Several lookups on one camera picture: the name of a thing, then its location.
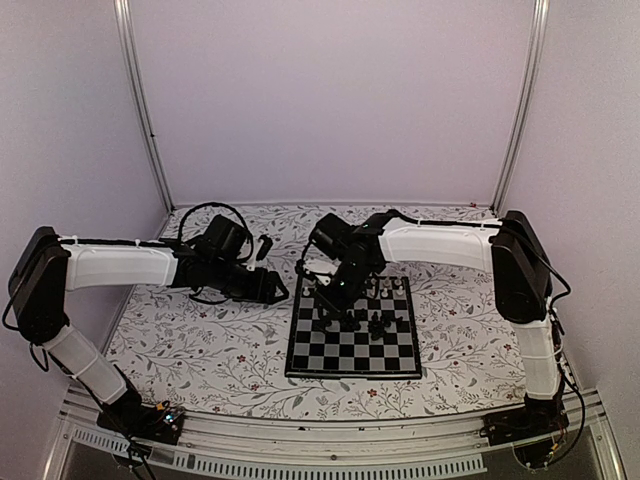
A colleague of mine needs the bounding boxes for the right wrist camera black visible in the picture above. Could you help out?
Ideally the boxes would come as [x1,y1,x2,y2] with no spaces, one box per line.
[309,213,354,260]

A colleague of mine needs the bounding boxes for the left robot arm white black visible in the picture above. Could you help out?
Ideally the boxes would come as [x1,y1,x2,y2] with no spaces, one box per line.
[4,227,289,434]

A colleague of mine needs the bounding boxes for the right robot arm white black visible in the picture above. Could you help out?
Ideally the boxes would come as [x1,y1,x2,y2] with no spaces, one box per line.
[297,209,565,436]

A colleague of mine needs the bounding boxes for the front aluminium rail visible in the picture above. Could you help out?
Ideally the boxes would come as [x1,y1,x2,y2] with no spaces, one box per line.
[43,388,631,479]

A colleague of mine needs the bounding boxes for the floral patterned table mat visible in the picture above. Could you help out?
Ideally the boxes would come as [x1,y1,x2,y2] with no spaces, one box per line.
[102,203,569,420]

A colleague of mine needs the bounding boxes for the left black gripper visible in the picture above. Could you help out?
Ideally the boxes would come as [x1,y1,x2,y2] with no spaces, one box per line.
[208,257,289,305]

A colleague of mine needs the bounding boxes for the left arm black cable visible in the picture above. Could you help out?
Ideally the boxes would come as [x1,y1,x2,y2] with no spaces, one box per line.
[177,201,251,261]

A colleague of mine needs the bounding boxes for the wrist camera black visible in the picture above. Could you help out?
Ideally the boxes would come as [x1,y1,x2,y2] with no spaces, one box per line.
[202,215,249,260]
[309,213,354,260]

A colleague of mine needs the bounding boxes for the right aluminium frame post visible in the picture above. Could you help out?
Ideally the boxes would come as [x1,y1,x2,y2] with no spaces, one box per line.
[489,0,549,212]

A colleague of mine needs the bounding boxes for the black white chessboard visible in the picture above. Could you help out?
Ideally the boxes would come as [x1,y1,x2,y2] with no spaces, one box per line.
[284,276,422,380]

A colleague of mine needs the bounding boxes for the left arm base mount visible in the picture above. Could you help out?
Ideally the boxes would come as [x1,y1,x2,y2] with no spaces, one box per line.
[97,399,186,445]

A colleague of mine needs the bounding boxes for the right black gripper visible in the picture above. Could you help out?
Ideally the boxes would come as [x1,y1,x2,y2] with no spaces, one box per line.
[314,260,374,321]

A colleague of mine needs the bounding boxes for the left aluminium frame post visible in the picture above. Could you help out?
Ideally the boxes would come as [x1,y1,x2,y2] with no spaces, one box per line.
[113,0,175,213]

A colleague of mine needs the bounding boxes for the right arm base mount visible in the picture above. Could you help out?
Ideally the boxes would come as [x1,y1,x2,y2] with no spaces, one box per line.
[479,407,569,470]

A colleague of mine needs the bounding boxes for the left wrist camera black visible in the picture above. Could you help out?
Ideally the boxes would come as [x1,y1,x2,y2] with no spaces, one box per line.
[202,215,249,260]

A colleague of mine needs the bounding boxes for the aluminium frame post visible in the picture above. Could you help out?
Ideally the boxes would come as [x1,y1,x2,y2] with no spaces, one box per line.
[489,0,549,212]
[113,0,175,213]

